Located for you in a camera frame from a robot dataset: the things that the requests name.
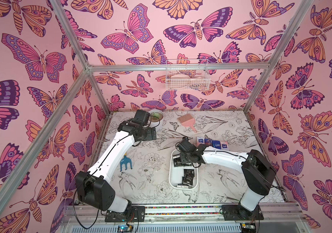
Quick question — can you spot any white oval storage box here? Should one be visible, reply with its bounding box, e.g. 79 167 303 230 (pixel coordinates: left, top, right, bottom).
169 150 199 190

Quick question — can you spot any black sachet bottom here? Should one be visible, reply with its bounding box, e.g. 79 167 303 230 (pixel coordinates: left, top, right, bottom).
182 176 194 187

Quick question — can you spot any white wire wall basket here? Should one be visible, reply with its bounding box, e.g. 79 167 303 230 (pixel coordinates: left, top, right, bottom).
165 59 211 92

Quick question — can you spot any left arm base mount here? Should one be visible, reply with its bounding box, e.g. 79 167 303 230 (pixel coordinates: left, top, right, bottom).
105 206 146 223

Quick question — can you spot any white pot with succulent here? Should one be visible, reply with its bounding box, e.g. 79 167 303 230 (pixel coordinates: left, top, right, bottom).
149 109 164 128

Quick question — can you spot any aluminium rail front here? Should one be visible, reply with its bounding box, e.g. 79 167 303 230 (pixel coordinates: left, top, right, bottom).
61 203 308 227

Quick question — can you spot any pink blue floral tissue pack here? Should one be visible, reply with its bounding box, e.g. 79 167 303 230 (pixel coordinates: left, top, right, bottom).
196 137 205 145

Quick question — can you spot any black sachet lower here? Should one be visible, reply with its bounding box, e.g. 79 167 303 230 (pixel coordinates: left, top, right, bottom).
183 169 195 178

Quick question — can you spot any dark blue tissue pack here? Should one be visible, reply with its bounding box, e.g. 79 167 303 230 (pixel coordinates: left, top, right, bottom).
204 138 213 146

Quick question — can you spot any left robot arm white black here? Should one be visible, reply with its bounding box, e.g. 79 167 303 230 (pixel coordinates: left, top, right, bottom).
75 110 156 213

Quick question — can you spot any blue garden fork yellow handle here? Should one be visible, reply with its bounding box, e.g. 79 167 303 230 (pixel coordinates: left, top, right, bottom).
120 155 133 172

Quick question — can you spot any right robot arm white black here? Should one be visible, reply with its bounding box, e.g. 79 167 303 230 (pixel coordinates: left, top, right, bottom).
175 137 276 213

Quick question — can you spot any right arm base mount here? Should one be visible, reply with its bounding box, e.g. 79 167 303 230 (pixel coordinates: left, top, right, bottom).
219 204 264 221

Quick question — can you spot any black sachet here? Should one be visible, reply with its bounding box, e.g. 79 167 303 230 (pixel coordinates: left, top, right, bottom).
182 176 194 187
183 169 195 178
173 157 184 167

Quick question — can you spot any pink dustpan brush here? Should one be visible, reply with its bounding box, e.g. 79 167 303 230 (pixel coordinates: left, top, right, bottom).
177 114 198 133

